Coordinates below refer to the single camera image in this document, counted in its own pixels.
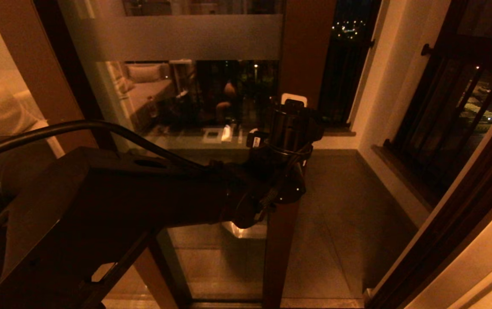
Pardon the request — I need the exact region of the brown framed fixed glass panel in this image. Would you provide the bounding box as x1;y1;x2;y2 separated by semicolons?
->
0;0;193;309

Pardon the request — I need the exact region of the dark brown door jamb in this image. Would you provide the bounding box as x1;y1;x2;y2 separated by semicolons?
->
364;82;492;309

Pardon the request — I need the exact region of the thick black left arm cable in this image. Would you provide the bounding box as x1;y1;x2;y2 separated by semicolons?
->
0;119;212;173

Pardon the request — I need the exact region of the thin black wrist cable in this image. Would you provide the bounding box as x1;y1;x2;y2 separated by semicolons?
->
263;142;315;211

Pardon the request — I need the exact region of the brown framed sliding glass door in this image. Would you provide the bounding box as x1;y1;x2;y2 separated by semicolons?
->
59;0;338;309

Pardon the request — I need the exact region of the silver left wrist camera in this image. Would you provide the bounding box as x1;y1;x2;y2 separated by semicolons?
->
280;92;308;109

